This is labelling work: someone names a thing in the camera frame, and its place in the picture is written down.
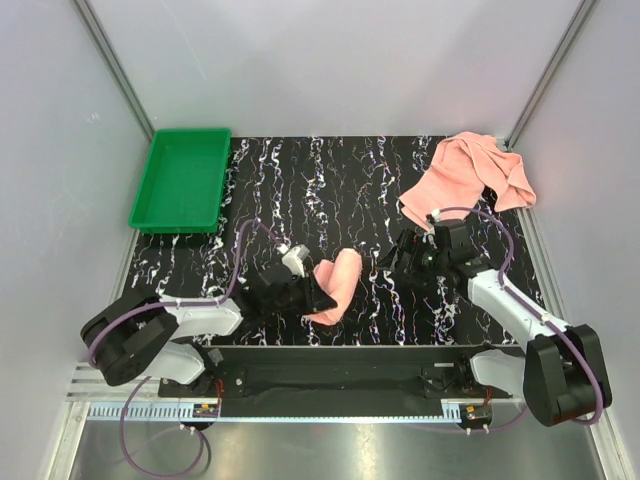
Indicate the green plastic tray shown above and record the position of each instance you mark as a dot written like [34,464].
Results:
[183,182]

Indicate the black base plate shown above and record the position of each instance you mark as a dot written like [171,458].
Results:
[336,384]

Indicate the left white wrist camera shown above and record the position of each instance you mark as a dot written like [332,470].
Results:
[293,258]

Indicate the white slotted cable duct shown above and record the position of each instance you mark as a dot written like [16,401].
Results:
[153,411]

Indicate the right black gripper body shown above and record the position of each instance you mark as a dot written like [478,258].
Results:
[425,259]

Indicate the aluminium frame rail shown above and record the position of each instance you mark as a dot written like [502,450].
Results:
[88,384]

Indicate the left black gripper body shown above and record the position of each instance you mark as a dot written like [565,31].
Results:
[299,297]

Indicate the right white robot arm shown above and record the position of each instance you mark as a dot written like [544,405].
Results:
[561,375]

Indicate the black marble pattern mat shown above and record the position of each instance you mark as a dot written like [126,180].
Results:
[328,193]

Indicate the pink striped towel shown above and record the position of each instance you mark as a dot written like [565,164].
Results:
[338,279]

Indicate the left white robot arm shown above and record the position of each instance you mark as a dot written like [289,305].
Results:
[140,332]

